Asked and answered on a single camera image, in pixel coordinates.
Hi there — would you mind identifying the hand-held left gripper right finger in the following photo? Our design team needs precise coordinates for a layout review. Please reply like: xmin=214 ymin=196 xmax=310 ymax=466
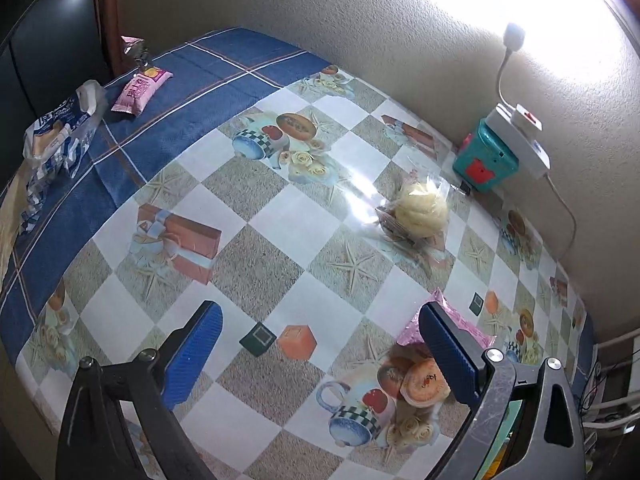
xmin=419 ymin=302 xmax=587 ymax=480

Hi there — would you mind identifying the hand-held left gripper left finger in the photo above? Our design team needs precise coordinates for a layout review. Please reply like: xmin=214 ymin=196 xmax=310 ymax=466
xmin=55 ymin=301 xmax=223 ymax=480

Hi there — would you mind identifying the small orange snack packet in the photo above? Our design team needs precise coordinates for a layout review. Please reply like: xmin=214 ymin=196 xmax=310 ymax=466
xmin=400 ymin=357 xmax=453 ymax=408

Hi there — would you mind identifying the large pink snack packet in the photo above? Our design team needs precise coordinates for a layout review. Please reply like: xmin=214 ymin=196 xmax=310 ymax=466
xmin=395 ymin=287 xmax=501 ymax=356

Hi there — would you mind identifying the white tray with teal rim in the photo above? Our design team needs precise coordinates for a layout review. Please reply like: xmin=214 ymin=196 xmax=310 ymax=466
xmin=477 ymin=397 xmax=523 ymax=480

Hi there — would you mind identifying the printed checkered tablecloth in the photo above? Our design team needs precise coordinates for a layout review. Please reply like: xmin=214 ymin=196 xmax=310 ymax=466
xmin=0 ymin=27 xmax=598 ymax=480

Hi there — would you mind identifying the bun in clear wrapper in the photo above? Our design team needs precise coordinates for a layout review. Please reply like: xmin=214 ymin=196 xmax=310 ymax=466
xmin=375 ymin=170 xmax=463 ymax=253

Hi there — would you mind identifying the teal box with red label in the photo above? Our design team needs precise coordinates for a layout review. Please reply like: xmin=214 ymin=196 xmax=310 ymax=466
xmin=452 ymin=117 xmax=521 ymax=193

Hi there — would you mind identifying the white power strip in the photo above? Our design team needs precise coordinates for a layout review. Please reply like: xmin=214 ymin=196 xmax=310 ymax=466
xmin=485 ymin=102 xmax=552 ymax=181

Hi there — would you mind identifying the blue and white plastic bag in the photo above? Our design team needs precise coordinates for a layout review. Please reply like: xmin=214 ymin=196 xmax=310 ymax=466
xmin=20 ymin=80 xmax=108 ymax=236

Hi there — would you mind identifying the small pink snack packet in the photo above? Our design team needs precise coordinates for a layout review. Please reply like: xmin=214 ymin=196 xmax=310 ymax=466
xmin=111 ymin=67 xmax=173 ymax=118

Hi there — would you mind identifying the pink packet with foil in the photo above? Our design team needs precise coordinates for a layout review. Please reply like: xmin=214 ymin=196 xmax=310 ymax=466
xmin=120 ymin=35 xmax=151 ymax=68

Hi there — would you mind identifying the dark chair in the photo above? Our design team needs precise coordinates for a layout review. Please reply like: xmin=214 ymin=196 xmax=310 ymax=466
xmin=0 ymin=0 xmax=146 ymax=126

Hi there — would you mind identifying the black cable tangle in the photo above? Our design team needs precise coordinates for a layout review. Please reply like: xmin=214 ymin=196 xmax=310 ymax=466
xmin=579 ymin=357 xmax=603 ymax=413

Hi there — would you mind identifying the white wire rack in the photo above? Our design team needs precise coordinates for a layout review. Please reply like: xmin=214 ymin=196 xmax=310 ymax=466
xmin=582 ymin=332 xmax=640 ymax=461

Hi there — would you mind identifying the white power strip cable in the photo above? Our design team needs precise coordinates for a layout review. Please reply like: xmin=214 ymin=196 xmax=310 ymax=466
xmin=547 ymin=172 xmax=579 ymax=261

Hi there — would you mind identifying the white plug cable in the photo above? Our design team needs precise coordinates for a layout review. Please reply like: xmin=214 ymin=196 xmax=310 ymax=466
xmin=496 ymin=47 xmax=516 ymax=111

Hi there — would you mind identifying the white wall plug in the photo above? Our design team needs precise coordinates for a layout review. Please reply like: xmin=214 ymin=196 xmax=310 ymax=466
xmin=502 ymin=22 xmax=527 ymax=52

